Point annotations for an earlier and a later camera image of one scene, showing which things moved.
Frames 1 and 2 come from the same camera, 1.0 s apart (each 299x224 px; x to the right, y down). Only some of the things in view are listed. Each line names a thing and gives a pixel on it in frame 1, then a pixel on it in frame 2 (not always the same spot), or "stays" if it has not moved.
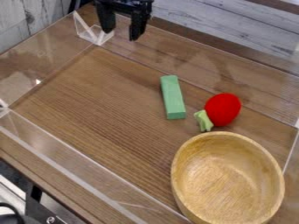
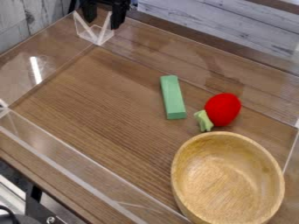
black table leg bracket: (38, 213) stays
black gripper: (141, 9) → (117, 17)
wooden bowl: (228, 179) stays
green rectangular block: (173, 95) stays
